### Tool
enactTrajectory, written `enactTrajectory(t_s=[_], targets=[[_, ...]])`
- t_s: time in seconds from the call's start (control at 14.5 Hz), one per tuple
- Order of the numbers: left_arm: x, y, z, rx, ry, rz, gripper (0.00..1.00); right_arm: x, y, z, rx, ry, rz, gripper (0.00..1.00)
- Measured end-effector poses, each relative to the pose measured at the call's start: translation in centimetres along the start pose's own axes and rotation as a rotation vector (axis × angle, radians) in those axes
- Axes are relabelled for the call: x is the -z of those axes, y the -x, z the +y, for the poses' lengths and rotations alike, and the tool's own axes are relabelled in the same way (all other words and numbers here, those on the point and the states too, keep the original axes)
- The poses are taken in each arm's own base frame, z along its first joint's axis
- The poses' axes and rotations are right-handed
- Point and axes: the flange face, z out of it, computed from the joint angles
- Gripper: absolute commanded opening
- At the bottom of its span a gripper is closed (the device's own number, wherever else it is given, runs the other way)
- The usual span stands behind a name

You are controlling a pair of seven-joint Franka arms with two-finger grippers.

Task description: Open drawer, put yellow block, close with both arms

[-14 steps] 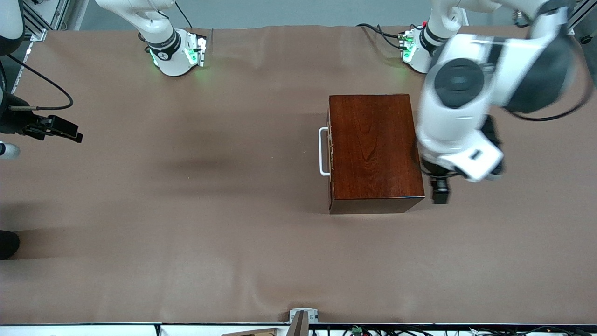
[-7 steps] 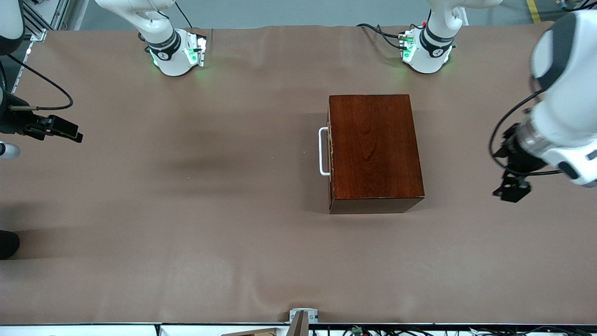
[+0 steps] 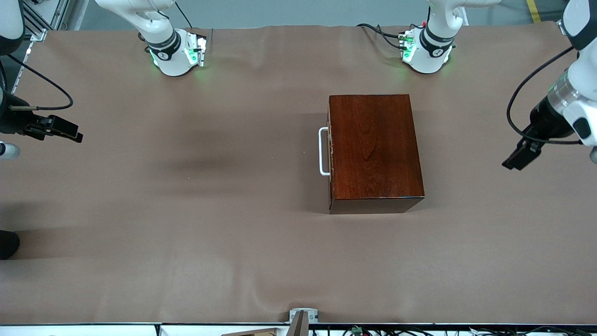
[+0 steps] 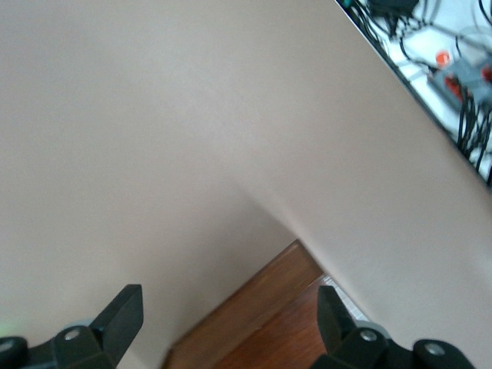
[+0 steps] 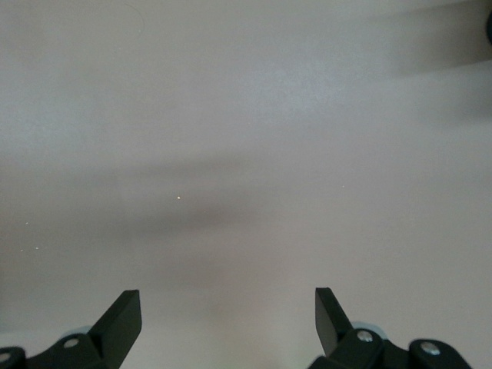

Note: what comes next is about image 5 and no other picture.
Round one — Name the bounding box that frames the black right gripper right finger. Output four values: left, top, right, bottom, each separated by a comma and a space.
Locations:
307, 286, 474, 369

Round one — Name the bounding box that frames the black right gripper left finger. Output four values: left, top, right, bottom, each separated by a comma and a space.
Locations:
0, 289, 144, 369

